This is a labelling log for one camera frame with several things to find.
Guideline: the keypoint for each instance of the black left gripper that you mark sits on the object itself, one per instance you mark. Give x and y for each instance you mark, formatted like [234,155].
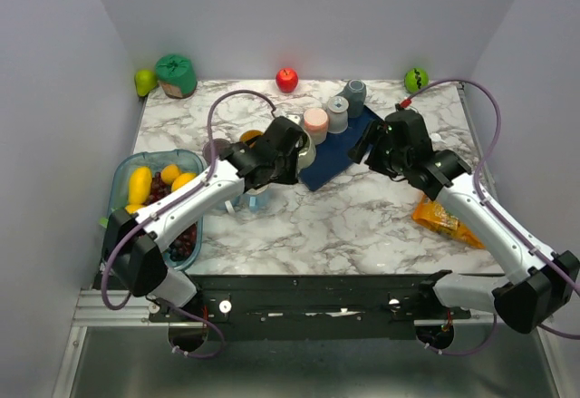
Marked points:
[292,177]

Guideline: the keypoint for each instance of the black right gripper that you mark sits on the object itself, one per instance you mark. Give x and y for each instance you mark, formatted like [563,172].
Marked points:
[376,135]

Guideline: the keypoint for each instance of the blue butterfly mug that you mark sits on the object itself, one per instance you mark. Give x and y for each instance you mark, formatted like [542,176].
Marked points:
[250,137]

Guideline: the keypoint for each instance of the light green mug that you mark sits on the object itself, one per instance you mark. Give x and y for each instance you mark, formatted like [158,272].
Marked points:
[306,153]

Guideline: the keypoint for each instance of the light blue faceted mug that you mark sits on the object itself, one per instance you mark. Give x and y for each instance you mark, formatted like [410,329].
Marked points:
[256,201]

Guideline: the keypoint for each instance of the grey mug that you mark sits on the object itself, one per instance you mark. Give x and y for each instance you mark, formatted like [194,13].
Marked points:
[337,112]

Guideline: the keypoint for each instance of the purple ceramic mug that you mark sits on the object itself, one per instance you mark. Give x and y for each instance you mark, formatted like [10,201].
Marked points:
[212,150]

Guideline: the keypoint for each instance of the pink ceramic mug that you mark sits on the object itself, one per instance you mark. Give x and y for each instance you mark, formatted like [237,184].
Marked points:
[316,122]

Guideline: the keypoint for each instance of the blue white gradient mug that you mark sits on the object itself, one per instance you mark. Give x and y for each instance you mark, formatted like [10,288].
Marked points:
[230,206]

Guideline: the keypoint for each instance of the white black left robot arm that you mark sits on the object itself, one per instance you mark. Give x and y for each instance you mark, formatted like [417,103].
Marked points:
[134,243]

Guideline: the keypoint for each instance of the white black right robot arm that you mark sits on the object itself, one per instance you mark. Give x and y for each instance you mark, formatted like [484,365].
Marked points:
[536,282]

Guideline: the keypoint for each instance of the dark teal mug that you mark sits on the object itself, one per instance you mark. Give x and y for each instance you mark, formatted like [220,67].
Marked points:
[355,93]

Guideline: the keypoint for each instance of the dark blue mat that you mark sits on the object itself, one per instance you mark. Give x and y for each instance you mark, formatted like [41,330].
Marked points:
[332,155]

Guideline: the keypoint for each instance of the teal plastic fruit bin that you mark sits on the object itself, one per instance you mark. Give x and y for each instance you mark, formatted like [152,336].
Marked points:
[187,160]

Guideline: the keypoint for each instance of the red toy apple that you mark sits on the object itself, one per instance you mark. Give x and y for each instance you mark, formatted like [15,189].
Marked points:
[286,80]

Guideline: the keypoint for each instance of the orange snack bag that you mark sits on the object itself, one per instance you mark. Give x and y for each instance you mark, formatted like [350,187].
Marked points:
[431,215]

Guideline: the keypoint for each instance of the small yellow toy lemon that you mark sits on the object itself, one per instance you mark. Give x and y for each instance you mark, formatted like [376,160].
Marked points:
[170,173]

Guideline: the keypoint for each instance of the dark red toy grapes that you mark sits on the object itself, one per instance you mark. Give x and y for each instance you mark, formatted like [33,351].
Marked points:
[182,247]

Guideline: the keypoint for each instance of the yellow toy mango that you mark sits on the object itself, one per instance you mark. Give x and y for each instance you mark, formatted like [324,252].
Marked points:
[139,185]

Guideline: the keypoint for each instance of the green toy pear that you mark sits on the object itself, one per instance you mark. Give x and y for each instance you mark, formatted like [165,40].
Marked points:
[145,81]

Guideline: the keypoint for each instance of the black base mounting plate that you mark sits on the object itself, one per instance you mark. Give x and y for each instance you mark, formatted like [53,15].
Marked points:
[313,307]

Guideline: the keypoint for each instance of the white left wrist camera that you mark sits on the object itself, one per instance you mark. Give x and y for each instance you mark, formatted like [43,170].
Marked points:
[294,118]

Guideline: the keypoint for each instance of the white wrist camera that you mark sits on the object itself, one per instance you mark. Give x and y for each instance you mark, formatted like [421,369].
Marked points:
[294,118]
[403,105]

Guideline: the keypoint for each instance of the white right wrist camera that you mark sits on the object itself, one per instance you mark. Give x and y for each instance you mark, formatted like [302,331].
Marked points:
[403,105]

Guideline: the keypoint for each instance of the left aluminium rail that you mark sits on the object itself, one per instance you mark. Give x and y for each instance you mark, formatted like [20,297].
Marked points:
[90,311]

